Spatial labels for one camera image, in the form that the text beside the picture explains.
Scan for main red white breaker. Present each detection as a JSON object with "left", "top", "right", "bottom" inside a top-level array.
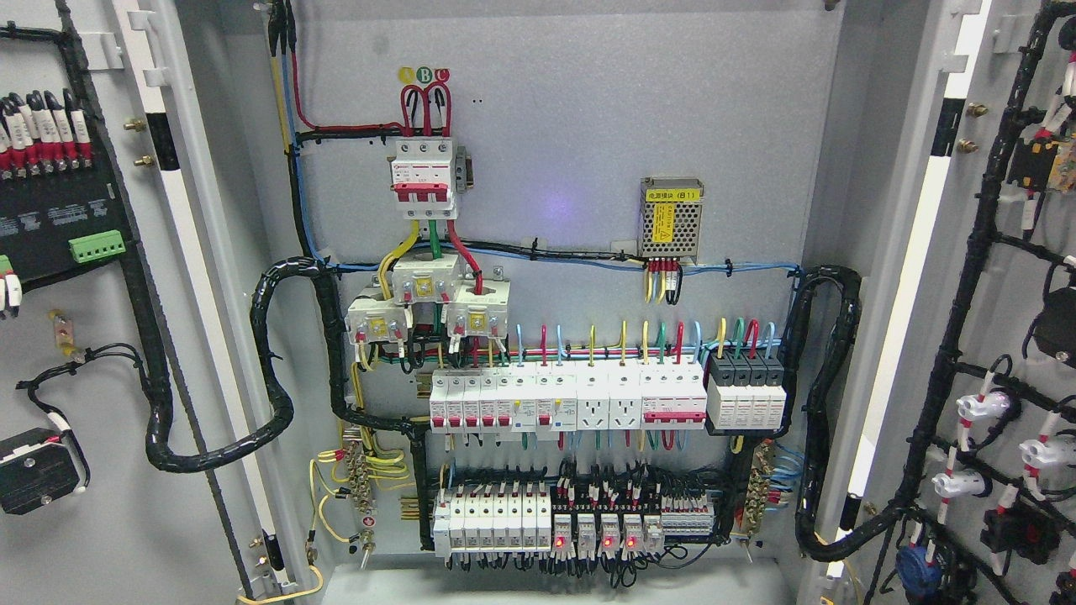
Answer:
[{"left": 390, "top": 135, "right": 473, "bottom": 221}]

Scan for black left cable loom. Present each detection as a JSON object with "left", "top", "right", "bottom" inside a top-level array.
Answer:
[{"left": 145, "top": 256, "right": 430, "bottom": 473}]

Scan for row of miniature breakers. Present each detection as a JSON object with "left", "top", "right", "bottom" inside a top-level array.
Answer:
[{"left": 428, "top": 361, "right": 579, "bottom": 440}]

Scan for black digital power meter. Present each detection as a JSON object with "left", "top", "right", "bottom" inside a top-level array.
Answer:
[{"left": 1, "top": 128, "right": 131, "bottom": 289}]

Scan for black cable loom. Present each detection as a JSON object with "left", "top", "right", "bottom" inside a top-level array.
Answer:
[
  {"left": 789, "top": 266, "right": 892, "bottom": 561},
  {"left": 145, "top": 256, "right": 430, "bottom": 473}
]

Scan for relay row with red leds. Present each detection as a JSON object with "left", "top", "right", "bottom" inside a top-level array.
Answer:
[{"left": 550, "top": 512, "right": 665, "bottom": 566}]

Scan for lower white breaker row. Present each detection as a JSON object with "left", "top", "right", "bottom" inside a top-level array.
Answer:
[{"left": 433, "top": 483, "right": 554, "bottom": 560}]

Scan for metal mesh power supply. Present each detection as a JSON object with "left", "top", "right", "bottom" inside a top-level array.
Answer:
[{"left": 637, "top": 175, "right": 704, "bottom": 258}]

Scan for white din rail sockets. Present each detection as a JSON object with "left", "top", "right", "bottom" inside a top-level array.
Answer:
[{"left": 575, "top": 360, "right": 643, "bottom": 430}]

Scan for white current transformers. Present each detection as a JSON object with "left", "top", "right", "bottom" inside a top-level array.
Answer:
[{"left": 346, "top": 252, "right": 511, "bottom": 347}]

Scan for black right cable loom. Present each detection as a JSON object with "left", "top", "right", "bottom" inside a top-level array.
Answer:
[{"left": 789, "top": 266, "right": 892, "bottom": 561}]

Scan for grey cabinet door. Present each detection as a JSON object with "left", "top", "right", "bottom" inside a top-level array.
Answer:
[
  {"left": 783, "top": 1, "right": 1073, "bottom": 604},
  {"left": 3, "top": 1, "right": 282, "bottom": 604}
]

